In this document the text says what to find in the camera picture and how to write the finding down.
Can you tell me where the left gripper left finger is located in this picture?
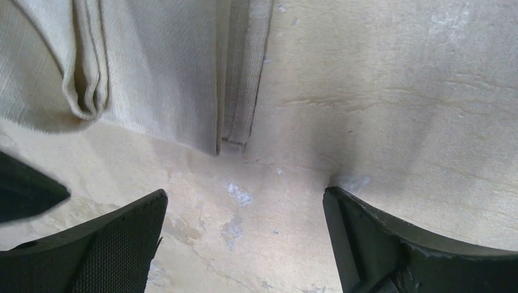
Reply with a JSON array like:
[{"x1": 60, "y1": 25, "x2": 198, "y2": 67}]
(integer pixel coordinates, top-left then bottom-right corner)
[{"x1": 1, "y1": 189, "x2": 168, "y2": 292}]

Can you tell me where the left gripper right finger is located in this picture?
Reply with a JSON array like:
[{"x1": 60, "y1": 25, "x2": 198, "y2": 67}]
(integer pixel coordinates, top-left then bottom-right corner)
[{"x1": 323, "y1": 187, "x2": 517, "y2": 292}]

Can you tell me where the beige cloth napkin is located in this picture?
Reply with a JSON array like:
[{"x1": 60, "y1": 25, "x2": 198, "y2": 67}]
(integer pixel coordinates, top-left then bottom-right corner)
[{"x1": 1, "y1": 1, "x2": 272, "y2": 156}]

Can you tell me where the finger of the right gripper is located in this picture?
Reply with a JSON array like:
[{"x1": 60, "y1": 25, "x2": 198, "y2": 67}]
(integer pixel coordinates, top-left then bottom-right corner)
[{"x1": 1, "y1": 152, "x2": 71, "y2": 223}]

